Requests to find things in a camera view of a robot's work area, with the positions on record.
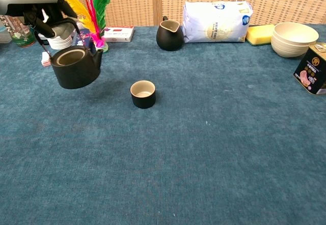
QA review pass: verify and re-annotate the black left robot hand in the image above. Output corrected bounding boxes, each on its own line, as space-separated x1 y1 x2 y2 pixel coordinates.
22 0 78 39

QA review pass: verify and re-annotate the black teapot with handle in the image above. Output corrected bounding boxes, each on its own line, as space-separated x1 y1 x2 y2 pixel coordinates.
34 18 104 90

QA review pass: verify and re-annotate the stack of flowered paper cups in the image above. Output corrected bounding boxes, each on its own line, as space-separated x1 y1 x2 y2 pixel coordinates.
47 33 73 50

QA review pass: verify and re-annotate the dark blue long box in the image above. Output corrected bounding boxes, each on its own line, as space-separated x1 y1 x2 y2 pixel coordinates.
72 29 97 52

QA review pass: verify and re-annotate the green label drink bottle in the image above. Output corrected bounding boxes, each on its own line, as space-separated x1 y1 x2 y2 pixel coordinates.
0 15 36 48

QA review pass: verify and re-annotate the colourful feather shuttlecock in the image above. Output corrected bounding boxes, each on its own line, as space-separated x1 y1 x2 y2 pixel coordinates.
62 0 111 54

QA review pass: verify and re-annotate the red white flat box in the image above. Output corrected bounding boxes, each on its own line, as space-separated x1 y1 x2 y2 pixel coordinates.
102 25 135 43

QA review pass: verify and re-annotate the black ceramic pitcher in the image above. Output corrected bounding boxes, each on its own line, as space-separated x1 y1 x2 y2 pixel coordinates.
156 16 184 52

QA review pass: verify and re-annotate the black ceramic tea cup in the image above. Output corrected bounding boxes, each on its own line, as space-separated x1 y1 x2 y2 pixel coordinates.
130 80 156 109

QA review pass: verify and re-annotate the white plastic bag package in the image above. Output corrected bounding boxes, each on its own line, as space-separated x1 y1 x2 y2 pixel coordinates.
182 1 254 44

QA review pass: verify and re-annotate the blue tablecloth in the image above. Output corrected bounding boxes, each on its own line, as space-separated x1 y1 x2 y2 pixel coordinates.
0 23 326 225

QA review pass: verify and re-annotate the yellow green sponge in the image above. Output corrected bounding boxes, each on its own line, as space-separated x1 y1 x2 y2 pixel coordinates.
246 24 276 47

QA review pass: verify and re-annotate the cream bowl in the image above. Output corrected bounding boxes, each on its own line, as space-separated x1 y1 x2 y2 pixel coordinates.
272 22 319 48
270 37 313 58

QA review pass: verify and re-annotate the black luncheon meat can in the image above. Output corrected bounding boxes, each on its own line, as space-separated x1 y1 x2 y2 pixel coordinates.
293 42 326 96

